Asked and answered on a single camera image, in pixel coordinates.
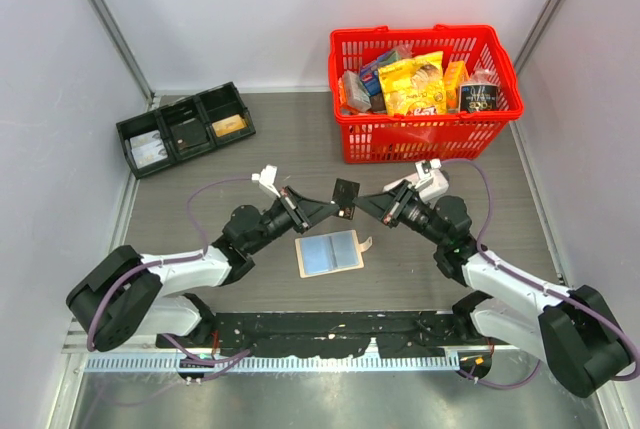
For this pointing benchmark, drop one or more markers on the dark card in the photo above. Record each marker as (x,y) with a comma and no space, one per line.
(190,137)

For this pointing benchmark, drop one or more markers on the white cable duct strip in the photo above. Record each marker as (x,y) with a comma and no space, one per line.
(173,362)

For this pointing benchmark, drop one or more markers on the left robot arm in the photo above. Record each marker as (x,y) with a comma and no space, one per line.
(130,294)

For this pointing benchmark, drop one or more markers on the grey wrapped snack pack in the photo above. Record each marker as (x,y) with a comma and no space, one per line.
(353,96)

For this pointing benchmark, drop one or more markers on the beige card holder wallet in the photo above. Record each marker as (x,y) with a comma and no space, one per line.
(330,253)

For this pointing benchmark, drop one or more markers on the red shopping basket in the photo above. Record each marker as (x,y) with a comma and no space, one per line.
(376,137)

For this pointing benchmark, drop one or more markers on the gold card in tray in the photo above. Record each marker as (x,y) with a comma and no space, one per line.
(228,125)

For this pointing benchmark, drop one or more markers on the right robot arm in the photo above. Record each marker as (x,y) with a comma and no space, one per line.
(572,331)

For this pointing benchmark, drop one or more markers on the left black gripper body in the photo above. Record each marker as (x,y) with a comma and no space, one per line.
(286,215)

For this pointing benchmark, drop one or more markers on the blue snack packet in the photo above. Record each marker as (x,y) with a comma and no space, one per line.
(369,73)

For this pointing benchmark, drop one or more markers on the orange snack box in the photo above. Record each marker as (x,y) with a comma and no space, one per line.
(455,75)

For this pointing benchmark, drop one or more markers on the white bottle grey cap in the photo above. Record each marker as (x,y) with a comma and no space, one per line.
(426,195)

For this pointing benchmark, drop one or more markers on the black three-compartment tray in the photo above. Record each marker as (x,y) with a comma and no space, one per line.
(208,106)

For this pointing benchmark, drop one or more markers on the yellow chips bag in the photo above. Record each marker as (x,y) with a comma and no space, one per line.
(414,86)

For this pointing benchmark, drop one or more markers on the black round can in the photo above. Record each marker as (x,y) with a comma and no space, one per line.
(478,97)

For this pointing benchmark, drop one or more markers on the white cards in tray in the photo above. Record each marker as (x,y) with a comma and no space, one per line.
(147,149)

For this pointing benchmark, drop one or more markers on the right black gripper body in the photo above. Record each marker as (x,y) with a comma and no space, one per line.
(407,210)

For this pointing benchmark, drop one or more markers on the black mounting base plate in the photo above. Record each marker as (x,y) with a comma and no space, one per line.
(333,335)

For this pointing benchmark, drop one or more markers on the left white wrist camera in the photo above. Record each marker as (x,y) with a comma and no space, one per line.
(266,180)

